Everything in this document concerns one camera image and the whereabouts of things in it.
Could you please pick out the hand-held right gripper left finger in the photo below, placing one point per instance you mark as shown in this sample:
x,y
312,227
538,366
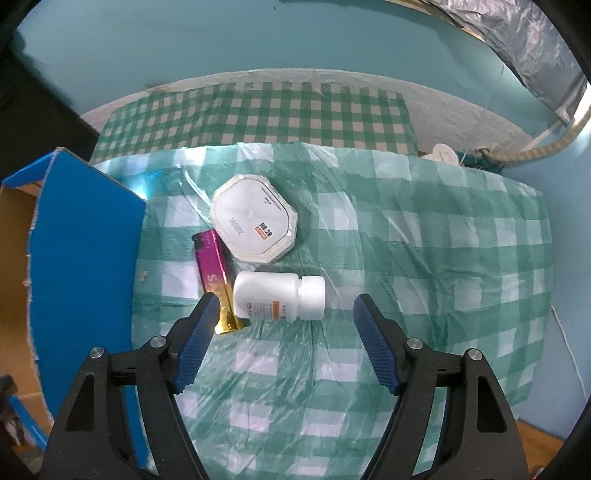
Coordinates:
x,y
198,341

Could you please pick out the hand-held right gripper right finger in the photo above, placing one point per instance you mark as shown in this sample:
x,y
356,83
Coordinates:
x,y
376,346

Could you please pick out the large white pill bottle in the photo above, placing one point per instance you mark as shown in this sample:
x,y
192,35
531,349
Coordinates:
x,y
272,293

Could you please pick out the blue-sided cardboard box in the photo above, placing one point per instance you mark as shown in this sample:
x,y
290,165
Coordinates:
x,y
83,258

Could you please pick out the green checkered plastic tablecloth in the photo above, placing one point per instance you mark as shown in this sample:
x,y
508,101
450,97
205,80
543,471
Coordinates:
x,y
392,277

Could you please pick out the magenta and gold box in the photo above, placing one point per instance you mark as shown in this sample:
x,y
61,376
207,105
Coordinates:
x,y
212,267

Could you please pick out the white octagonal container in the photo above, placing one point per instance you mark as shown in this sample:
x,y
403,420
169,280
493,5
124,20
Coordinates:
x,y
254,217

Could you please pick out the white round object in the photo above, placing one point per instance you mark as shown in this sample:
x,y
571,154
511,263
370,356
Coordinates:
x,y
442,153

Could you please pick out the teal bundle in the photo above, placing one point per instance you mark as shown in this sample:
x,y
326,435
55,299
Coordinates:
x,y
478,160

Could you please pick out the small-checked green cloth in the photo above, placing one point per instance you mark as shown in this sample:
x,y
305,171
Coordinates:
x,y
258,115

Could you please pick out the dark furniture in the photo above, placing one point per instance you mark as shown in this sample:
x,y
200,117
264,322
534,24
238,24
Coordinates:
x,y
41,115

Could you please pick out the silver plastic tarp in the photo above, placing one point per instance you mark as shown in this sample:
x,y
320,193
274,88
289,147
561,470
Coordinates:
x,y
517,41

